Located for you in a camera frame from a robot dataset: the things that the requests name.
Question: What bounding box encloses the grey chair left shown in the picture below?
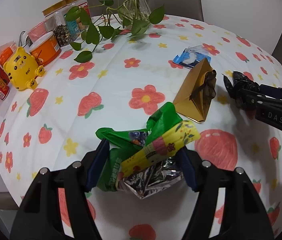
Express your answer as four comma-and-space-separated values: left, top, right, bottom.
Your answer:
87, 0, 125, 16

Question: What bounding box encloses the small white desk fan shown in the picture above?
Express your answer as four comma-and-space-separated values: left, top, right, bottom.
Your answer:
18, 31, 33, 47

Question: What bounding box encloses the orange packet in box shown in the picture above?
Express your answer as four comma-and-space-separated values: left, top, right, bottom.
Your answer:
0, 41, 17, 67

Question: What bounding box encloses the glass vase with plant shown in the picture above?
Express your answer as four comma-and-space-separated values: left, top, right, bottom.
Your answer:
70, 0, 165, 63

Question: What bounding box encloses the orange round tub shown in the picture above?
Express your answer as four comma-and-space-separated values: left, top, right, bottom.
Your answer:
29, 31, 61, 67

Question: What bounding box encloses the grey chair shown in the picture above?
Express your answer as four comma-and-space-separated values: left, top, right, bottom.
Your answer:
87, 0, 125, 16
146, 0, 204, 22

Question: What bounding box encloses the gold lid glass jar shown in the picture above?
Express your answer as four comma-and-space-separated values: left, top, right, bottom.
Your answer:
42, 0, 80, 47

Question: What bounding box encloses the yellow tiger figurine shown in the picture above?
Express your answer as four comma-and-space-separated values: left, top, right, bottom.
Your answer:
3, 47, 45, 91

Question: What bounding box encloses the grey chair right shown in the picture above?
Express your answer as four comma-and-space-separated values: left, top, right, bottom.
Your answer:
146, 0, 204, 22

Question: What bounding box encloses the gold triangular gift box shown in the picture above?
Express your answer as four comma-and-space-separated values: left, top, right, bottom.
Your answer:
173, 59, 217, 123

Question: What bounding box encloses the pink bowl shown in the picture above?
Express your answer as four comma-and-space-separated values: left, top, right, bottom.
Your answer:
28, 21, 54, 42

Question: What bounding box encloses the strawberry flower tablecloth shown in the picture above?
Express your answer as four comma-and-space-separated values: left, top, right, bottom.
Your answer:
0, 16, 282, 236

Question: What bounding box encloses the green yellow snack bag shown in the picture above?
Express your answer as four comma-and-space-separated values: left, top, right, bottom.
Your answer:
95, 102, 201, 199

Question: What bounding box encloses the blue clear blister pack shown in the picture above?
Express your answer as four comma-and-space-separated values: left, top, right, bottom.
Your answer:
172, 46, 211, 69

